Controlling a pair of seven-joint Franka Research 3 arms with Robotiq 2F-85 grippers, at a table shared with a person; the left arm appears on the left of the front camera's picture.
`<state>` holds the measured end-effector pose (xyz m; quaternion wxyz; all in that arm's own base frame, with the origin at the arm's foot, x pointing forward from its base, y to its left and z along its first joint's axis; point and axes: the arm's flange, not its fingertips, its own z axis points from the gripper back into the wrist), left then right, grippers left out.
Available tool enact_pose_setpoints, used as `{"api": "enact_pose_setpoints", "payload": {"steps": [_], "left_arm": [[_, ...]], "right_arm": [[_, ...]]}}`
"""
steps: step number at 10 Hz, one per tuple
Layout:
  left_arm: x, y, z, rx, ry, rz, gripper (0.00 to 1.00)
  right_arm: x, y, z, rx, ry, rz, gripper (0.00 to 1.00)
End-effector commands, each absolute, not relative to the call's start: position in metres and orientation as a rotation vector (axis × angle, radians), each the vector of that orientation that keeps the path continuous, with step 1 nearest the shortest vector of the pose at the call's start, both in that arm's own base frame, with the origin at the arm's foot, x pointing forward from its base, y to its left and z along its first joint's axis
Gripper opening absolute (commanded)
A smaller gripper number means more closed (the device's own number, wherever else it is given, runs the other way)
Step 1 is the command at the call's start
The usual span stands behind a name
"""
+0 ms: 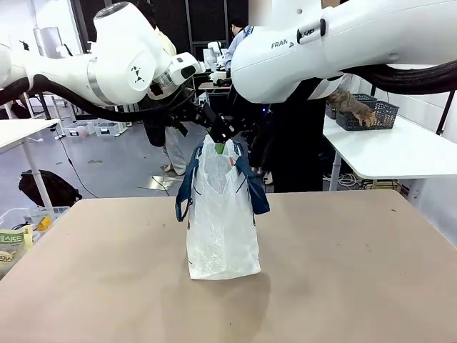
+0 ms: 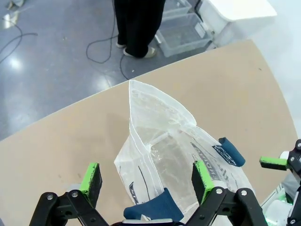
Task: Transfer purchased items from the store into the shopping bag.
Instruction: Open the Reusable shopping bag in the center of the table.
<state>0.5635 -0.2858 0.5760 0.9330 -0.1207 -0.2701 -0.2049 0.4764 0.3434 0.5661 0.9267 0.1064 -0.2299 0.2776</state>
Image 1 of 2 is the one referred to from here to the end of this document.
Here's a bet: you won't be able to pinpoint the white side table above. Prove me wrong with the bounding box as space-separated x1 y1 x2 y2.
323 113 457 192

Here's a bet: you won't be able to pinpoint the clear floor bin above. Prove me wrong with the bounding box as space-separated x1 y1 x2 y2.
62 120 96 138
94 121 129 137

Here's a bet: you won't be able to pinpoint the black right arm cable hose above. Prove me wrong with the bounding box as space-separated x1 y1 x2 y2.
341 60 457 92

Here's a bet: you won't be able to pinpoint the background person blue shirt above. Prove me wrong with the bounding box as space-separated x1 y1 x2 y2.
224 17 255 74

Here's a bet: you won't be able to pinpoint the white floor cables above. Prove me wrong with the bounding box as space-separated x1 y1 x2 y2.
323 172 371 189

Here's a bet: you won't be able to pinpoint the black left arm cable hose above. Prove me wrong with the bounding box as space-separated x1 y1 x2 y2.
0 76 192 125

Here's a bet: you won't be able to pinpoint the white shopping bag blue handles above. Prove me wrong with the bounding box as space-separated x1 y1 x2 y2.
174 135 271 281

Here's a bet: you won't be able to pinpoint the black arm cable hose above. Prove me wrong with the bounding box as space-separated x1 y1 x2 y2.
341 60 457 92
0 76 192 125

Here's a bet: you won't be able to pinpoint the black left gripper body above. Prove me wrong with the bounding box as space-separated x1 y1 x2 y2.
194 102 237 144

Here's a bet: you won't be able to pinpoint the person in black clothing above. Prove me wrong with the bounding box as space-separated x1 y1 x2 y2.
228 76 344 194

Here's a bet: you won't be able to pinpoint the thin black floor cable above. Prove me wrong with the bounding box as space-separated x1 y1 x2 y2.
53 128 98 199

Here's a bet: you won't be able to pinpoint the grey plastic lattice basket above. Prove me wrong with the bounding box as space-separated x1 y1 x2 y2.
325 93 378 121
335 100 400 131

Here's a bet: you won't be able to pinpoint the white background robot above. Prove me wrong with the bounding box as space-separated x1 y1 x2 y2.
203 41 226 71

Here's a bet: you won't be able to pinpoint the green printed snack package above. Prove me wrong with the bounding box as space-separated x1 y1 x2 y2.
0 227 35 252

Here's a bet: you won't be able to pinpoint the person's gloved right hand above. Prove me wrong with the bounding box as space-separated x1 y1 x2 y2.
353 101 378 129

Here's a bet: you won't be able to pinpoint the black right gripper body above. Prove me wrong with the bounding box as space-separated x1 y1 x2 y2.
228 114 260 139

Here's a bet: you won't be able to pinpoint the black backpack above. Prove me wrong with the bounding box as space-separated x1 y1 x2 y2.
18 169 83 209

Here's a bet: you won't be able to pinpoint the person's sleeved right forearm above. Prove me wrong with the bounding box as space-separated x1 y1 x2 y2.
326 89 362 116

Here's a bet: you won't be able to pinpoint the clear plastic storage bin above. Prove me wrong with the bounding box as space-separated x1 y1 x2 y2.
0 206 71 247

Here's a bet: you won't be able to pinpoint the white table with leg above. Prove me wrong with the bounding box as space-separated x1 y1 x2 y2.
0 118 61 209

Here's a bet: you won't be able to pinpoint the beige printed snack package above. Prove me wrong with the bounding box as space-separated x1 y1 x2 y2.
0 249 18 277

